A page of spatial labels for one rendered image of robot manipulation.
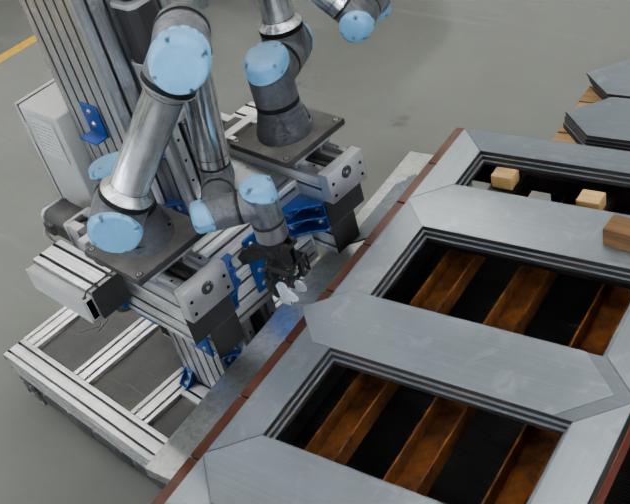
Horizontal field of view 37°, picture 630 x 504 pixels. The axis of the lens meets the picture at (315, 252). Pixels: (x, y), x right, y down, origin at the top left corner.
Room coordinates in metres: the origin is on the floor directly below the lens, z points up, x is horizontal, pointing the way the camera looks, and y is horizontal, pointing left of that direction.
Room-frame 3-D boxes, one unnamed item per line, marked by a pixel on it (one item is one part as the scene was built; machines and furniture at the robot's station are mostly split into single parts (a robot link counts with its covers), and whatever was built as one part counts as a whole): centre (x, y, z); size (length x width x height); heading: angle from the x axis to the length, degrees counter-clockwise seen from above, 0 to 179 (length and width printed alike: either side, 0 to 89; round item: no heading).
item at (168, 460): (1.91, 0.00, 0.67); 1.30 x 0.20 x 0.03; 137
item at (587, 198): (1.83, -0.70, 0.79); 0.06 x 0.05 x 0.04; 47
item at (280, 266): (1.71, 0.07, 0.99); 0.09 x 0.08 x 0.12; 47
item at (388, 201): (2.14, -0.26, 0.70); 0.39 x 0.12 x 0.04; 137
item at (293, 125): (2.17, -0.02, 1.09); 0.15 x 0.15 x 0.10
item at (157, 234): (1.88, 0.38, 1.09); 0.15 x 0.15 x 0.10
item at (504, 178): (2.03, -0.54, 0.79); 0.06 x 0.05 x 0.04; 47
